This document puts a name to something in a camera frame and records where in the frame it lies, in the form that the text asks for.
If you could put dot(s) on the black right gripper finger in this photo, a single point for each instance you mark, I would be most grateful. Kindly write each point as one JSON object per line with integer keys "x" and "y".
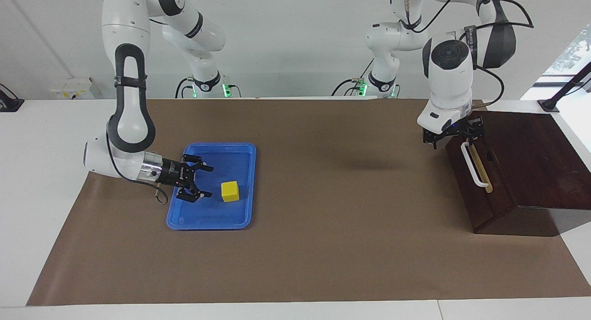
{"x": 191, "y": 194}
{"x": 196, "y": 163}

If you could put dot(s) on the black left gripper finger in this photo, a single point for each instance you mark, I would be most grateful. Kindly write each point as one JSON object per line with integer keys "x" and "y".
{"x": 433, "y": 135}
{"x": 475, "y": 128}

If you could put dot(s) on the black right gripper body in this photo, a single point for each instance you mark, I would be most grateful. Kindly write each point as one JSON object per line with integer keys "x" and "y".
{"x": 177, "y": 173}

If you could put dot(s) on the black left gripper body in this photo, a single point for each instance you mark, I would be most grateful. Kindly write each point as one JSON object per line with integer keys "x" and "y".
{"x": 458, "y": 128}

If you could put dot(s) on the yellow cube block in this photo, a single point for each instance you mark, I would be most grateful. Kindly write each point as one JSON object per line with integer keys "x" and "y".
{"x": 230, "y": 191}

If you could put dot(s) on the dark wood drawer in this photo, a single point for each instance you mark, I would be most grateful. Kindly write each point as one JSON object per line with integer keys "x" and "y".
{"x": 466, "y": 195}

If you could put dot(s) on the dark wood drawer cabinet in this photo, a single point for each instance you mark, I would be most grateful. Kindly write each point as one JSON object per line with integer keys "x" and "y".
{"x": 531, "y": 163}

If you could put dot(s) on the blue plastic tray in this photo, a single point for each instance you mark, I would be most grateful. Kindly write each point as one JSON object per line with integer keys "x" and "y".
{"x": 217, "y": 214}

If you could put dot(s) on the bright window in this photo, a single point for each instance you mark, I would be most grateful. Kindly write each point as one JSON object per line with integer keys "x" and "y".
{"x": 577, "y": 47}

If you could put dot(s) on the brown paper table mat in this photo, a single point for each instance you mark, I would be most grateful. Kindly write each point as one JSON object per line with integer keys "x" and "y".
{"x": 323, "y": 241}

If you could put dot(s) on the black camera stand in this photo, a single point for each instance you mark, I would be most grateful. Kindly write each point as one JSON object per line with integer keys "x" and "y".
{"x": 548, "y": 105}

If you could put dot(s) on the white wall socket box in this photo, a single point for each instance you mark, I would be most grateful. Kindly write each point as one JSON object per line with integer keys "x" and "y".
{"x": 69, "y": 91}

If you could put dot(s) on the black clamp mount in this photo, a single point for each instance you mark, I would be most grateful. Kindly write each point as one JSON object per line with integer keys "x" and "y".
{"x": 9, "y": 105}

